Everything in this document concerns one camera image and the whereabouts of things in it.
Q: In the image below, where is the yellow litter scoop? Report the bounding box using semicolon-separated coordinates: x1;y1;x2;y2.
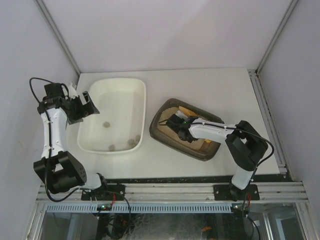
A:
176;106;212;143

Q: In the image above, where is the dark brown litter box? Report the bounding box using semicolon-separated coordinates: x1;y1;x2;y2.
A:
149;98;223;162

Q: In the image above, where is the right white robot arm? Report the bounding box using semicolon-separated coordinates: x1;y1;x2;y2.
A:
176;116;269;191

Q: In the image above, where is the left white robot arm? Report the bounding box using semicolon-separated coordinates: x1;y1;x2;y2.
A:
33;91;102;194

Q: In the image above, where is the white plastic tray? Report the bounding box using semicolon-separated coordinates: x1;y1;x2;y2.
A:
77;77;146;154

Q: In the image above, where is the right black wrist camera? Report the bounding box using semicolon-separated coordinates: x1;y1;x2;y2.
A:
165;114;185;127

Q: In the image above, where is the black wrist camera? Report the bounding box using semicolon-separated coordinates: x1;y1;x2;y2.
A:
44;83;65;99
165;114;185;127

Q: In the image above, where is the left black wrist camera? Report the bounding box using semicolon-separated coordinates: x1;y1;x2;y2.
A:
44;83;65;99

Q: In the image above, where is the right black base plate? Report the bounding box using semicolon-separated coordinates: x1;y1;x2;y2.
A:
213;184;260;202

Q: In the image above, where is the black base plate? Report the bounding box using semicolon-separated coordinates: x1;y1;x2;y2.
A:
81;184;126;202
213;184;260;202

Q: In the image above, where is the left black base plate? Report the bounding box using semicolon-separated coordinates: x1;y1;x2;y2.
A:
81;184;126;202

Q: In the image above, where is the left aluminium frame post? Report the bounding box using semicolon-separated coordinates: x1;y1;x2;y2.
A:
34;0;81;77

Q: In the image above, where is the aluminium frame post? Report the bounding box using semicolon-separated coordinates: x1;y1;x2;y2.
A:
255;0;300;74
34;0;81;77

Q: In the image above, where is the grey slotted cable duct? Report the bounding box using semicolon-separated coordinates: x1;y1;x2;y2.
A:
46;202;296;214

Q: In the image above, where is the right aluminium side rail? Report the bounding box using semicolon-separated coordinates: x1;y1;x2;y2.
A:
247;69;293;180

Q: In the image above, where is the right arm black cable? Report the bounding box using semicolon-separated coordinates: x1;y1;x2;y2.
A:
157;119;275;171

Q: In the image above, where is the aluminium front rail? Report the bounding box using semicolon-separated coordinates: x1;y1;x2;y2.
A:
35;181;309;202

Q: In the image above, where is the right aluminium frame post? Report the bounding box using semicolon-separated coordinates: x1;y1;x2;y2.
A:
255;0;300;74

